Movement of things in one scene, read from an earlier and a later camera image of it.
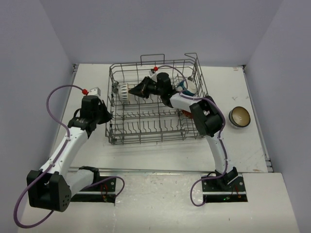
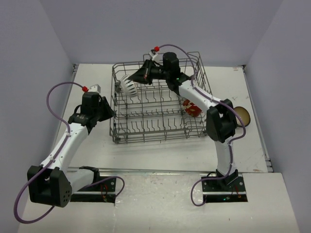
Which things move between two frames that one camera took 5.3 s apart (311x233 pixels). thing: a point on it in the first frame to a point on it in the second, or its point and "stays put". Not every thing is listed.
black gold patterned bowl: (239, 116) stays put
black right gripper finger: (141, 89) to (141, 76)
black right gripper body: (154, 89) to (157, 73)
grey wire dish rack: (151, 99) stays put
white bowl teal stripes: (123, 92) to (129, 86)
